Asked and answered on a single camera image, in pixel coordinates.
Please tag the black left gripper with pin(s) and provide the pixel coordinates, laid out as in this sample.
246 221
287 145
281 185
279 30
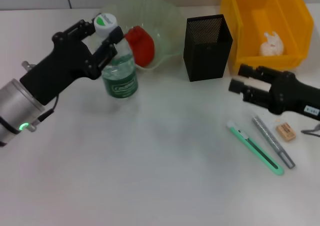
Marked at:
60 68

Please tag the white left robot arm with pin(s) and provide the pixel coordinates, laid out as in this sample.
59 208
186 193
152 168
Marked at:
15 108

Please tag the red-orange fruit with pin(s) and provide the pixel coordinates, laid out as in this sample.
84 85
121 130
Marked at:
141 48

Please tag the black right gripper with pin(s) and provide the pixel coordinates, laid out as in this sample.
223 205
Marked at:
292 98

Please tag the yellow plastic storage bin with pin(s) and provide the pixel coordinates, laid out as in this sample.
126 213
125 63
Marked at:
287 15

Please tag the clear water bottle green label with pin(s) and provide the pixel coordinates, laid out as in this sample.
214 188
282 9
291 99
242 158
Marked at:
120 83

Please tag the white paper ball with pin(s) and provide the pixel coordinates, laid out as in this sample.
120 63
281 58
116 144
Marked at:
272 45

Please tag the grey pen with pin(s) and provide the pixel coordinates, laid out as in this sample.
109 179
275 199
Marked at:
270 138

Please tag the tan eraser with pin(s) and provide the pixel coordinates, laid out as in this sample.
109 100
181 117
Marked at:
286 132

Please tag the green utility knife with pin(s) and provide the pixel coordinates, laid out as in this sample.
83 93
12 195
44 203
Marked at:
257 150

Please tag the green glass fruit plate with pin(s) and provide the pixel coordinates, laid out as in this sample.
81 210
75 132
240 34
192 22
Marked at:
165 28

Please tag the silver metal connector plug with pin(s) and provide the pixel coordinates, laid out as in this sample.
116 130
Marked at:
27 66

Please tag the black mesh pen holder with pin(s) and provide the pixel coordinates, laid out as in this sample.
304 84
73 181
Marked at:
206 58

